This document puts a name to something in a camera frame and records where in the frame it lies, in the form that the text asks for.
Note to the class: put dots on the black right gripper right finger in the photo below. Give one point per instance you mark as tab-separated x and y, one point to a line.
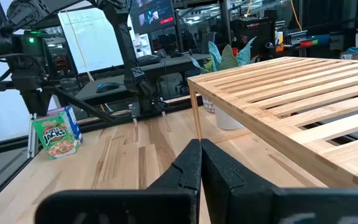
228	193

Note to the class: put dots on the green Apple Jacks cereal box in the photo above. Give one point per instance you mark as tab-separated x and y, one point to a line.
56	137

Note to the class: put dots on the silver metal bracket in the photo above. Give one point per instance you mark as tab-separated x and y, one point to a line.
32	140

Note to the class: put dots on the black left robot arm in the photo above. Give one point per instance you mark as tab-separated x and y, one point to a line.
120	46

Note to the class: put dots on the black computer monitor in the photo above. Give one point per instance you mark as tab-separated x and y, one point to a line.
154	15

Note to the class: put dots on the wooden slatted shelf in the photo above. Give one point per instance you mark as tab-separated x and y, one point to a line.
235	105

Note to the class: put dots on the teal leafed plant white pot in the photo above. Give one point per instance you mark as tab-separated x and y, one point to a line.
228	57

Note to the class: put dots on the black computer mouse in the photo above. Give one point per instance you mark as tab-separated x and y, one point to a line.
107	87

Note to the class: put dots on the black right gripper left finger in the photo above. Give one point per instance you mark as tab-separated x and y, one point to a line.
179	186

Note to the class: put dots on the white whiteboard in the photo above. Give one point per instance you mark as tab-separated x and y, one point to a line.
95	40

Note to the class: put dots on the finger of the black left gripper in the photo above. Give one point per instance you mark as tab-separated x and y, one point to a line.
42	104
31	102

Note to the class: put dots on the black backlit keyboard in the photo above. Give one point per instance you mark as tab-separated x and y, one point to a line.
148	60

